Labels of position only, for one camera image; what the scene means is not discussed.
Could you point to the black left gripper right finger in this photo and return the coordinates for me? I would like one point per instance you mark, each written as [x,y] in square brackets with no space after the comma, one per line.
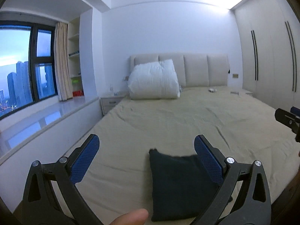
[243,196]

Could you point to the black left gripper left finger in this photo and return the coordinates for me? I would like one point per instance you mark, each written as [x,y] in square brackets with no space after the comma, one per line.
[50,195]

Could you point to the dark green knit garment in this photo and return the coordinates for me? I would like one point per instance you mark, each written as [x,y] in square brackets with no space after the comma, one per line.
[181,186]

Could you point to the person's left hand thumb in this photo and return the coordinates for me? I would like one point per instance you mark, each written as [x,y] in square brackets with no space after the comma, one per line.
[136,217]

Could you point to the beige bed sheet mattress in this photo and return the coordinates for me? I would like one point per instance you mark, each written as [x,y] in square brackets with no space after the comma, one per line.
[119,179]

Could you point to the red box on shelf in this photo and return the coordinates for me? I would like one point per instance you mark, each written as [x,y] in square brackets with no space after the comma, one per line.
[78,93]

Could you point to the white bedside table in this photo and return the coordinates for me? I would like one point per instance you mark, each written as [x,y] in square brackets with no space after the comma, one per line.
[109,101]

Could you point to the white folded duvet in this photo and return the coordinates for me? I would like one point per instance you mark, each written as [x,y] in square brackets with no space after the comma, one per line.
[154,80]

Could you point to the black framed window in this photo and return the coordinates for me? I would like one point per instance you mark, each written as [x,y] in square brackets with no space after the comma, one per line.
[27,65]

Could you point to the beige curtain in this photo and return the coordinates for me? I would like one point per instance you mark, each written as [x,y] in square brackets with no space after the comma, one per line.
[63,81]

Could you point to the white wardrobe with black handles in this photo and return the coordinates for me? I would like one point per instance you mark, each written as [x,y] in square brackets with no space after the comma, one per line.
[269,35]

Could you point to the white wall shelf niche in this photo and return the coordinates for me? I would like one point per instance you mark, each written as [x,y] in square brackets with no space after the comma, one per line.
[74,53]

